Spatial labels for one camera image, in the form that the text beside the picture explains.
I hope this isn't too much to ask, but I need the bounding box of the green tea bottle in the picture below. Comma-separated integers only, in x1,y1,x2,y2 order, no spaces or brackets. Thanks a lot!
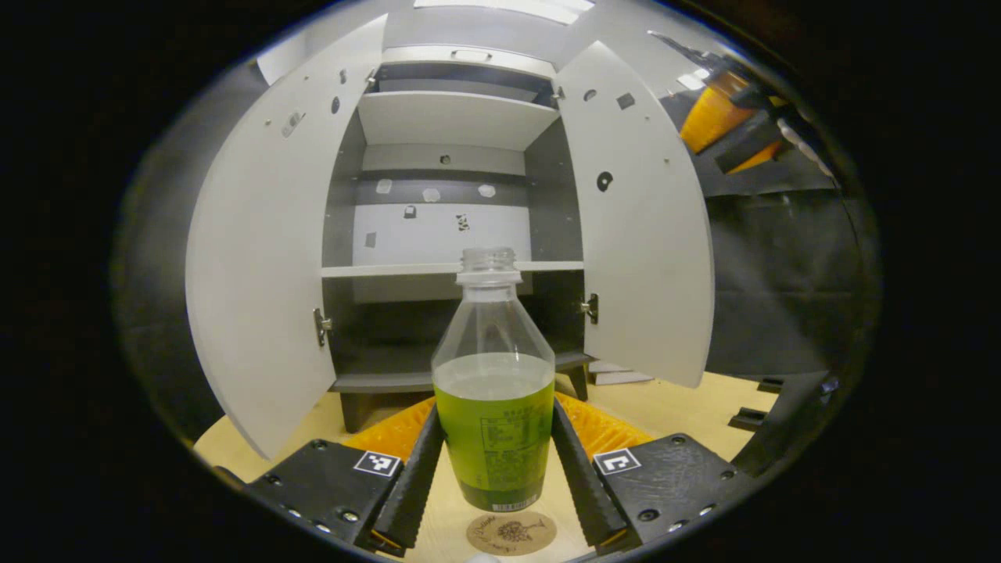
431,247,557,513

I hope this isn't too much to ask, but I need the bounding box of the large ceiling light panel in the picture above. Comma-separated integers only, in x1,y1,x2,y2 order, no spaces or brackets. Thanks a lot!
412,0,595,24

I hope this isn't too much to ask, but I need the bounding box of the round brown coaster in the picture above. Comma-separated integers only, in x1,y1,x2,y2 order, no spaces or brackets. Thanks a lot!
467,510,558,557

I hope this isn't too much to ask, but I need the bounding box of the white cabinet drawer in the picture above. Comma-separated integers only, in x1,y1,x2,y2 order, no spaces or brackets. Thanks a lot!
381,45,558,79

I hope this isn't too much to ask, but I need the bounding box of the stack of books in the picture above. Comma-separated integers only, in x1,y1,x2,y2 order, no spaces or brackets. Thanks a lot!
588,361,654,385

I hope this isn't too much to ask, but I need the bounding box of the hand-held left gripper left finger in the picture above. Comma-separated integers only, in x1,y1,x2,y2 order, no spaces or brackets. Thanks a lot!
246,397,448,558

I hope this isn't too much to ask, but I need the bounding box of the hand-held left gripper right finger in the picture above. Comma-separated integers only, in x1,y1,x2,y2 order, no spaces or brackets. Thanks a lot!
551,391,755,554

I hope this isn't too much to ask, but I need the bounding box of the cabinet door with headphone sticker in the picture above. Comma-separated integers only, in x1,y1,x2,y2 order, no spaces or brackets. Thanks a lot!
554,41,716,389

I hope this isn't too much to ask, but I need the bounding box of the black angled bar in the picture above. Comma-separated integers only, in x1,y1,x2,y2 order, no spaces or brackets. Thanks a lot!
731,371,841,478

